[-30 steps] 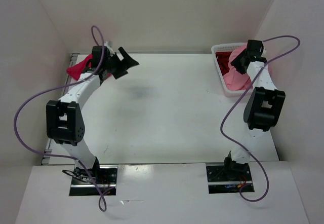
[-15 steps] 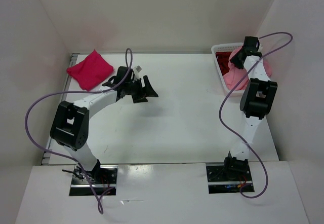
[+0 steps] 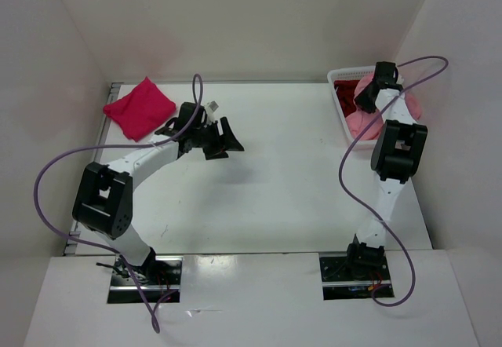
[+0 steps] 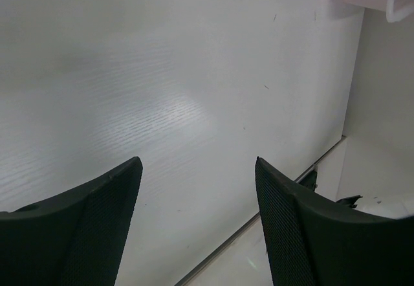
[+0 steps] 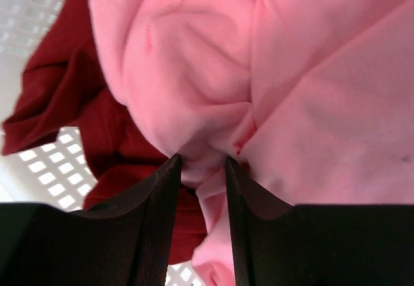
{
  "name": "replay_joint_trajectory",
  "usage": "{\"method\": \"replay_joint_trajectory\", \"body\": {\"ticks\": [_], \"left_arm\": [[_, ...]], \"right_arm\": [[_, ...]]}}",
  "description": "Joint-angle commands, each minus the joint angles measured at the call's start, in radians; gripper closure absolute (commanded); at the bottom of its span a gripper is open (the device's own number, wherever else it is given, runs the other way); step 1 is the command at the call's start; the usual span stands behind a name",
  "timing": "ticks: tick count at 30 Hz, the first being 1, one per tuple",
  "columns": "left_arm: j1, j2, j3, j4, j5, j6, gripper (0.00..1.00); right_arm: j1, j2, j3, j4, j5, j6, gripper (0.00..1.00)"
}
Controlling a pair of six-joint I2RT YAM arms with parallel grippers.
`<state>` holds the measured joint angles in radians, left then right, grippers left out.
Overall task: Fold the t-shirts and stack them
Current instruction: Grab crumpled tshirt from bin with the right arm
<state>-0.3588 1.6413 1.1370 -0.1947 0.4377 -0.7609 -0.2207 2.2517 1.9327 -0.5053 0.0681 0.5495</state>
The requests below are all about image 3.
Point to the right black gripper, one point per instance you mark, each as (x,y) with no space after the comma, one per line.
(361,100)

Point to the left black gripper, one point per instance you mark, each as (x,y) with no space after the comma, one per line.
(228,140)

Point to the light pink t shirt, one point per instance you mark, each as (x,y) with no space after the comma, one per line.
(359,119)

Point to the magenta t shirt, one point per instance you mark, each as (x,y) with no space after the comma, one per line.
(141,111)

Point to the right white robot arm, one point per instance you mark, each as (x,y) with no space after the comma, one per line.
(395,159)

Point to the dark red t shirt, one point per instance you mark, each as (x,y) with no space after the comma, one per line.
(345,93)

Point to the white plastic laundry basket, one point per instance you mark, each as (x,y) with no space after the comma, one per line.
(350,74)

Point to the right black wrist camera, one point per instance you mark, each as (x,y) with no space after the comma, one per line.
(386,75)

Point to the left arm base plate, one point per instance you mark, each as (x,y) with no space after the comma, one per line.
(122,289)

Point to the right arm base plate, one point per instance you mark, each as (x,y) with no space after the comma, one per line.
(339,283)

